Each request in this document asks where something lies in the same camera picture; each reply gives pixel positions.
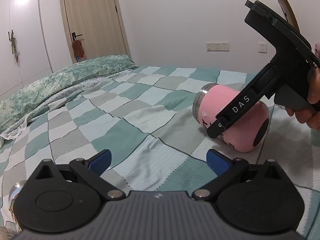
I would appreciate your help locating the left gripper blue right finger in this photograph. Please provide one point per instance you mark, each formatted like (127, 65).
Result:
(228, 172)

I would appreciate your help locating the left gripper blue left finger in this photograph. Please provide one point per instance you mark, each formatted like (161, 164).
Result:
(88, 172)

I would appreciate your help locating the steel cup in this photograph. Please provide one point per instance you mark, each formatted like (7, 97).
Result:
(14, 191)

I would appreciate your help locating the right hand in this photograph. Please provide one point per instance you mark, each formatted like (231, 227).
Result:
(306, 116)

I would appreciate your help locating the checkered bed blanket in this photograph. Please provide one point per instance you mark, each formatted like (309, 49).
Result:
(143, 116)

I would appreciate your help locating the green floral quilt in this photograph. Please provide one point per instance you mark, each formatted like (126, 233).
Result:
(18, 109)

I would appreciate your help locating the brown plush toy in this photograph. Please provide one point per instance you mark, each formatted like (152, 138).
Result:
(78, 49)

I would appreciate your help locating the white wardrobe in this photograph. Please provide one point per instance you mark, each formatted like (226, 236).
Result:
(23, 17)

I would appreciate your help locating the hanging green ornament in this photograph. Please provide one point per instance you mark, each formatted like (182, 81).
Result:
(13, 44)

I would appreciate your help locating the beige wooden door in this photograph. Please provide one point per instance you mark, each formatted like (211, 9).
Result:
(101, 24)

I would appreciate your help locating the wall power outlet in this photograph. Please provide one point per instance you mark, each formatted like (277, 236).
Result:
(217, 46)

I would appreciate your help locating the black door handle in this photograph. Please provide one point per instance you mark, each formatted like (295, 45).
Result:
(74, 36)

